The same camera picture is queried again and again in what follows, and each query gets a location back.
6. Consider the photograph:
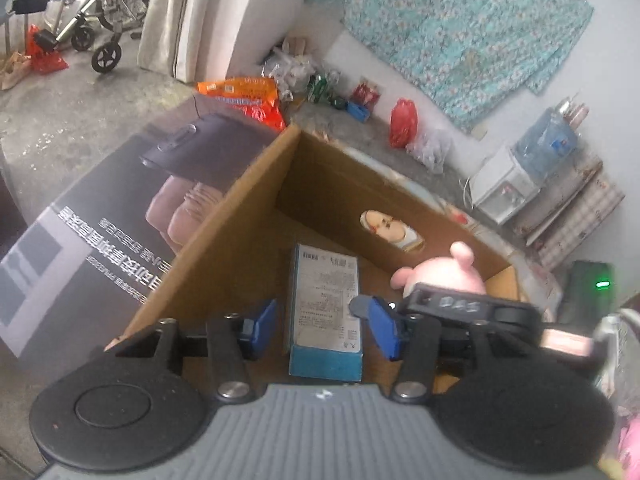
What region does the floral teal wall cloth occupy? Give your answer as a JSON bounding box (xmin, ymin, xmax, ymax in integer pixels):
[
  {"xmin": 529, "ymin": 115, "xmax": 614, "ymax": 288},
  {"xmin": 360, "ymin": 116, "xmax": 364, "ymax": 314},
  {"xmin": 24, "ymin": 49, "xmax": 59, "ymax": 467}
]
[{"xmin": 305, "ymin": 0, "xmax": 593, "ymax": 130}]

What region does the pink plush doll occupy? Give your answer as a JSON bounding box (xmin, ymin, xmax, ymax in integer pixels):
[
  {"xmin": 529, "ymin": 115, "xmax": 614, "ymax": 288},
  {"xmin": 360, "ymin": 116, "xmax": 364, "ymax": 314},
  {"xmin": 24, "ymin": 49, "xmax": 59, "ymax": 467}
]
[{"xmin": 390, "ymin": 242, "xmax": 486, "ymax": 298}]

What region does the blue white carton box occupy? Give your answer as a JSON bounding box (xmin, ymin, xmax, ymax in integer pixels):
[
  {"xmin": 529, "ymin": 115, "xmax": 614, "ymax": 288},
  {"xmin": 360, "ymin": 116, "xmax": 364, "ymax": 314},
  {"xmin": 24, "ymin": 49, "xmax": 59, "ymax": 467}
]
[{"xmin": 286, "ymin": 244, "xmax": 363, "ymax": 382}]

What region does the orange snack bag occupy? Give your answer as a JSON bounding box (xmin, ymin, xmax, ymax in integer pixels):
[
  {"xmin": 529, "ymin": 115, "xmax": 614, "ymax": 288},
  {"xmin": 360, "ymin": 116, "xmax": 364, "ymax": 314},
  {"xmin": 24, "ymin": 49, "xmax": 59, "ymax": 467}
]
[{"xmin": 196, "ymin": 77, "xmax": 286, "ymax": 132}]

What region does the brown cardboard box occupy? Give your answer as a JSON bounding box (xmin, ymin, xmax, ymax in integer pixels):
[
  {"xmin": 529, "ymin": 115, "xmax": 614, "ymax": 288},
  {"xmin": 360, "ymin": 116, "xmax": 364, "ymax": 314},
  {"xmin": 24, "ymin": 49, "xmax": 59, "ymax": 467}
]
[{"xmin": 104, "ymin": 122, "xmax": 524, "ymax": 396}]

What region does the white curtain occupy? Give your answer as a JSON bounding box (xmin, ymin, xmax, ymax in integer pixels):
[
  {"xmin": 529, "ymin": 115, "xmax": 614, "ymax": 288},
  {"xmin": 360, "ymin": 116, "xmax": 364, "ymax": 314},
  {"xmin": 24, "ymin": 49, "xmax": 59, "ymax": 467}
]
[{"xmin": 137, "ymin": 0, "xmax": 250, "ymax": 84}]

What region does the red plastic bag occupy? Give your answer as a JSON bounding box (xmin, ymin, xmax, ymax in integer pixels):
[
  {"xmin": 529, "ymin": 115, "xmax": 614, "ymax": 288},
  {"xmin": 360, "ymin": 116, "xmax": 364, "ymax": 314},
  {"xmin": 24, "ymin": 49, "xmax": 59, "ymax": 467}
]
[{"xmin": 388, "ymin": 99, "xmax": 419, "ymax": 148}]

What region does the large printed flat box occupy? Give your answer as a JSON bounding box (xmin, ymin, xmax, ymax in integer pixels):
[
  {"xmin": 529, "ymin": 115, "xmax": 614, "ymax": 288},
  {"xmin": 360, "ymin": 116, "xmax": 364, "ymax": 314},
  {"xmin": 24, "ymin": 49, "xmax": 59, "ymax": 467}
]
[{"xmin": 1, "ymin": 94, "xmax": 277, "ymax": 361}]

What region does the wheelchair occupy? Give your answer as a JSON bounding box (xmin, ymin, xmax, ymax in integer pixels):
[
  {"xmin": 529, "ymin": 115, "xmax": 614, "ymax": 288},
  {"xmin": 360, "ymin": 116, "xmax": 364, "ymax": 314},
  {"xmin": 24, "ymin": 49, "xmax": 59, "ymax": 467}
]
[{"xmin": 1, "ymin": 0, "xmax": 150, "ymax": 74}]

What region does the water dispenser bottle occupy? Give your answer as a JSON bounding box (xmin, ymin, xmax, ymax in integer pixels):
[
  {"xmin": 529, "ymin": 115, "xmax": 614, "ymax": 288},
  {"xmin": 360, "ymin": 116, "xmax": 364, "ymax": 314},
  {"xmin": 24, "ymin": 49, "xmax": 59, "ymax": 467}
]
[{"xmin": 512, "ymin": 108, "xmax": 578, "ymax": 184}]

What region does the white water dispenser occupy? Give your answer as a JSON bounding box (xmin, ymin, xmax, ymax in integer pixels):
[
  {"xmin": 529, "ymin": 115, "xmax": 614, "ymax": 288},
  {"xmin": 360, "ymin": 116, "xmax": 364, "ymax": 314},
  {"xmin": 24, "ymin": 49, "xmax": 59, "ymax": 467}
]
[{"xmin": 470, "ymin": 145, "xmax": 540, "ymax": 226}]

